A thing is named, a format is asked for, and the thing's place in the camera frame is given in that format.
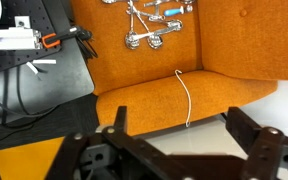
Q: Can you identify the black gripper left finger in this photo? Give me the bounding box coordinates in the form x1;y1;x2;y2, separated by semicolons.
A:
45;106;191;180

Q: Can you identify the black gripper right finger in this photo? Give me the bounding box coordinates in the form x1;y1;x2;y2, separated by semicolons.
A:
225;107;288;180

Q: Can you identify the orange fabric sofa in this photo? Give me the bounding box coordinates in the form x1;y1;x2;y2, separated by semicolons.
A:
72;0;288;135

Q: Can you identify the silver measuring spoon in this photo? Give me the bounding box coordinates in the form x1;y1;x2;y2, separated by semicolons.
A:
125;23;140;50

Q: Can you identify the black orange clamp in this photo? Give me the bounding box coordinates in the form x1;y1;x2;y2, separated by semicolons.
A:
41;26;92;49

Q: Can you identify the silver long spoon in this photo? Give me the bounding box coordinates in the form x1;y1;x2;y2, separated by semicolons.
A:
135;20;183;49

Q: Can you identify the white cable on armrest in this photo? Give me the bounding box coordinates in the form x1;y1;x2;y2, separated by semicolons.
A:
174;69;192;128

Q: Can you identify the white aluminium bracket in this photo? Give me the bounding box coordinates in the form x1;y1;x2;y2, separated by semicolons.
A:
0;16;42;51

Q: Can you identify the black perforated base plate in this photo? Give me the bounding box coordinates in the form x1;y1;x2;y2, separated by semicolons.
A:
0;0;76;72

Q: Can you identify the blue handled utensil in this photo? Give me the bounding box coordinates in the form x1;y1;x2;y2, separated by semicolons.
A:
164;6;185;17

